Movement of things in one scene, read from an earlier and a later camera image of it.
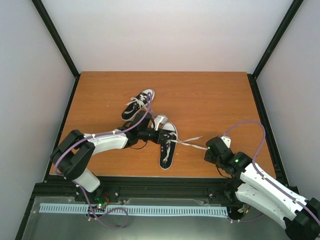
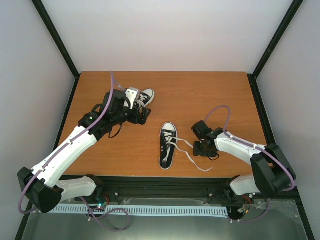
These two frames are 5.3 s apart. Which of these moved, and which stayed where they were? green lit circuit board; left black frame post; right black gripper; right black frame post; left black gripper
Moved: left black gripper; right black gripper
Stayed: green lit circuit board; right black frame post; left black frame post
